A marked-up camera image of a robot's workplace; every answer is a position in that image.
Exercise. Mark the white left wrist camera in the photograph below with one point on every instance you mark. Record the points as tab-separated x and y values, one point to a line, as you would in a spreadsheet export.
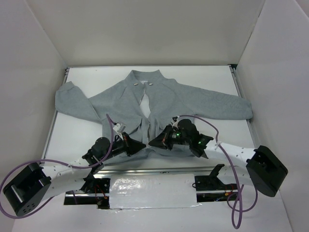
119	128

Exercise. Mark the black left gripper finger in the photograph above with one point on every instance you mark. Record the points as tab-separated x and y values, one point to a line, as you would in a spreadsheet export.
133	149
133	142

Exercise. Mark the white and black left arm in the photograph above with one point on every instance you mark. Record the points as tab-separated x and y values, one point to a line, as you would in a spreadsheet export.
36	183

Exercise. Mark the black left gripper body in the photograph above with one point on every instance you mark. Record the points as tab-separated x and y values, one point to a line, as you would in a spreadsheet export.
127	144

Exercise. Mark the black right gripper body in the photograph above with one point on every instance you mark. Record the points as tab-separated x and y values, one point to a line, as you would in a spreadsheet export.
166	137

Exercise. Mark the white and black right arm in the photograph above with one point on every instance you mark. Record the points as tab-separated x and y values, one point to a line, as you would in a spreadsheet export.
260	166

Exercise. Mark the white taped cover plate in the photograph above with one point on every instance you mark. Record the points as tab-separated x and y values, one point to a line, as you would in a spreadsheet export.
152	191

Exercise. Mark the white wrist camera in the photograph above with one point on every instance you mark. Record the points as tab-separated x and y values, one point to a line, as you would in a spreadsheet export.
119	128
175	121

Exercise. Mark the grey zip-up jacket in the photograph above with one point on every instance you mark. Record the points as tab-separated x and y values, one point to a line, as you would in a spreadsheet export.
146	102

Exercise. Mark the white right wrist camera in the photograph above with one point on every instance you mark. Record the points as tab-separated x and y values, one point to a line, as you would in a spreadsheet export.
175	121

